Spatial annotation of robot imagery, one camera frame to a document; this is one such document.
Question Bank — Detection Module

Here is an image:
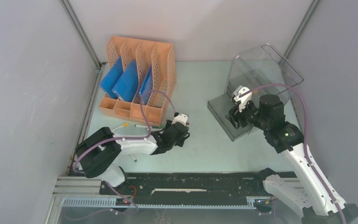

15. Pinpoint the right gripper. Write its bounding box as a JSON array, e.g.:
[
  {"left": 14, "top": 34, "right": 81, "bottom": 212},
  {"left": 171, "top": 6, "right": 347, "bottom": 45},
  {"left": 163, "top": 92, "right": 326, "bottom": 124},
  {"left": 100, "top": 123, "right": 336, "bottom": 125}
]
[{"left": 225, "top": 98, "right": 269, "bottom": 131}]

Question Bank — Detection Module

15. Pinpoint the clear plastic drawer cabinet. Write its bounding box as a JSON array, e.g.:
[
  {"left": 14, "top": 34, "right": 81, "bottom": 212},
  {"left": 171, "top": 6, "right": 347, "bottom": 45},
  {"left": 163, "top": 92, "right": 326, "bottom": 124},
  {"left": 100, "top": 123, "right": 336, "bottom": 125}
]
[{"left": 207, "top": 43, "right": 304, "bottom": 141}]

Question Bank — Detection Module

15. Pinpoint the blue folder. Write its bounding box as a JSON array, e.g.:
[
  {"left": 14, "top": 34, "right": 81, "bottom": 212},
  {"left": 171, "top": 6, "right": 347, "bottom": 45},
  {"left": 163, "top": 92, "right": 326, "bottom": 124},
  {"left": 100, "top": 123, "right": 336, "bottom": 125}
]
[
  {"left": 100, "top": 56, "right": 124, "bottom": 99},
  {"left": 138, "top": 66, "right": 153, "bottom": 105},
  {"left": 112, "top": 60, "right": 139, "bottom": 102}
]

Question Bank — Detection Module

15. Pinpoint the blue folder front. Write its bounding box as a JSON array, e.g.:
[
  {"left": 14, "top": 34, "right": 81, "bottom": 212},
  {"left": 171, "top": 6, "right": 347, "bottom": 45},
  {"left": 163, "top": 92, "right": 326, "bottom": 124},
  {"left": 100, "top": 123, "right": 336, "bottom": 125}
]
[{"left": 100, "top": 56, "right": 124, "bottom": 99}]

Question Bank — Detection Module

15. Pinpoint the green cap marker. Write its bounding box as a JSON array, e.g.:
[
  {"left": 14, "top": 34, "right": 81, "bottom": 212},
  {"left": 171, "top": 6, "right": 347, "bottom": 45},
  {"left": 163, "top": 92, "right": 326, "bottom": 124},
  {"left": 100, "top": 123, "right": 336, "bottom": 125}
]
[{"left": 130, "top": 155, "right": 138, "bottom": 162}]

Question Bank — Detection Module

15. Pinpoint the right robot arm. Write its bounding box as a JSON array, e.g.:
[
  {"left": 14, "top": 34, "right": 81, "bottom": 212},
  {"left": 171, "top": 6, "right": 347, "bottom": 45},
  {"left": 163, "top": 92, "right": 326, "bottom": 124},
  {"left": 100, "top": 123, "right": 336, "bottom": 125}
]
[{"left": 226, "top": 93, "right": 358, "bottom": 224}]

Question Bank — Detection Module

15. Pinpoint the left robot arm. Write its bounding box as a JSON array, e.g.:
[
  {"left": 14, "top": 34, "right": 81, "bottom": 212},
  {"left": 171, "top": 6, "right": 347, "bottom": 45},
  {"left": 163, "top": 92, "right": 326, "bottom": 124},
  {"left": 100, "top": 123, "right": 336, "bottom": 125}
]
[{"left": 72, "top": 120, "right": 190, "bottom": 194}]

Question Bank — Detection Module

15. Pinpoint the yellow cap marker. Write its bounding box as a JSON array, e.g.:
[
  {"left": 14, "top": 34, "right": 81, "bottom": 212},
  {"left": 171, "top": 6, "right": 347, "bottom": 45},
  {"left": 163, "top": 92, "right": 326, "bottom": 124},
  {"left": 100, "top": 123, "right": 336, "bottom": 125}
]
[{"left": 111, "top": 123, "right": 129, "bottom": 132}]

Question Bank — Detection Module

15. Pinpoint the orange plastic file organizer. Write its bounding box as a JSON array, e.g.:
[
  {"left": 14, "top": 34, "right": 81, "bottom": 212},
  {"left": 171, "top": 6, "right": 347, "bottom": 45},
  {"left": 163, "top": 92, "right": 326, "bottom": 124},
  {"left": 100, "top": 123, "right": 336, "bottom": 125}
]
[{"left": 99, "top": 36, "right": 177, "bottom": 126}]

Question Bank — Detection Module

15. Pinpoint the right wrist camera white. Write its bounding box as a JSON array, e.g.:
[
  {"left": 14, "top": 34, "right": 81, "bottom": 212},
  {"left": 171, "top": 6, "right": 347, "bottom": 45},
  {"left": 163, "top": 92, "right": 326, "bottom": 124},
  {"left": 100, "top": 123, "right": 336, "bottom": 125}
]
[{"left": 233, "top": 85, "right": 252, "bottom": 112}]

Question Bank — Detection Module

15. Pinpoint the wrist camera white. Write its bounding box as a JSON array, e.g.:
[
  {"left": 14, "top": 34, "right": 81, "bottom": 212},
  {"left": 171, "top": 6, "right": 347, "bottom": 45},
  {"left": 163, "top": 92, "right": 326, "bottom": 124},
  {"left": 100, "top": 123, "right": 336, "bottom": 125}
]
[
  {"left": 233, "top": 85, "right": 252, "bottom": 112},
  {"left": 172, "top": 113, "right": 188, "bottom": 126}
]

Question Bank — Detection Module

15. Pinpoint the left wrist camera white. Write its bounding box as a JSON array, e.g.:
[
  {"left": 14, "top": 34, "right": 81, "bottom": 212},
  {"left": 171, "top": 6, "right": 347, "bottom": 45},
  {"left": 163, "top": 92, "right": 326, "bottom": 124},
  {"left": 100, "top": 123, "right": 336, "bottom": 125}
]
[{"left": 172, "top": 113, "right": 188, "bottom": 126}]

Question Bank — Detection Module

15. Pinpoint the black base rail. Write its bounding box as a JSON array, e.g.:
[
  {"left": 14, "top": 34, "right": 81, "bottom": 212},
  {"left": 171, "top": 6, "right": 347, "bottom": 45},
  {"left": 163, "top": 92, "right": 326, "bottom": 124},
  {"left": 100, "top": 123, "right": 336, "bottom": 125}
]
[{"left": 100, "top": 172, "right": 288, "bottom": 207}]

